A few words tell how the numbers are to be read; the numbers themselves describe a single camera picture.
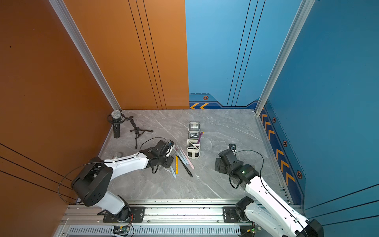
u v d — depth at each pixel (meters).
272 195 0.46
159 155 0.71
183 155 0.94
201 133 0.85
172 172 0.87
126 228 0.72
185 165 0.89
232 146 0.70
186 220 0.73
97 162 0.49
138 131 1.00
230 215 0.72
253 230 0.69
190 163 0.91
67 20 0.73
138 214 0.74
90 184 0.45
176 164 0.91
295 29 0.76
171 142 0.83
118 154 0.92
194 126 1.03
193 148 0.87
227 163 0.60
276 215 0.42
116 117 0.84
